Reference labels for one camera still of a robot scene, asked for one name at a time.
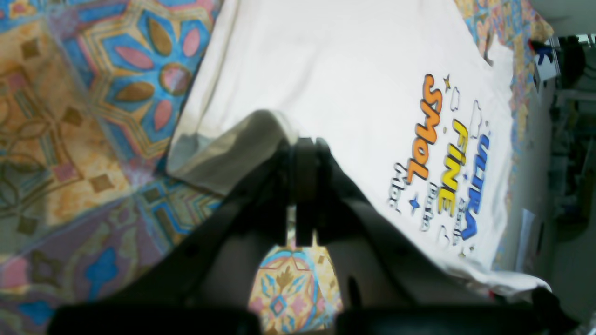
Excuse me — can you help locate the white printed T-shirt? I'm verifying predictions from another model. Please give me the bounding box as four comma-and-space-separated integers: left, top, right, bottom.
166, 0, 549, 296

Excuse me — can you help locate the blue clamp lower left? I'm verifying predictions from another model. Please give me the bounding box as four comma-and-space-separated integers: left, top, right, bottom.
528, 38, 561, 92

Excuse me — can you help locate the patterned tablecloth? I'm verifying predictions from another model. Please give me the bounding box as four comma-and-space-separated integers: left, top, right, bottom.
1, 0, 549, 335

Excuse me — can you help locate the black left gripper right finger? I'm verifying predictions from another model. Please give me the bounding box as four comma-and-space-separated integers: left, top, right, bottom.
293, 138, 578, 335

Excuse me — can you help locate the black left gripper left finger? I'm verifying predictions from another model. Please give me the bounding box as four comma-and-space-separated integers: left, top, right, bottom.
49, 141, 291, 335

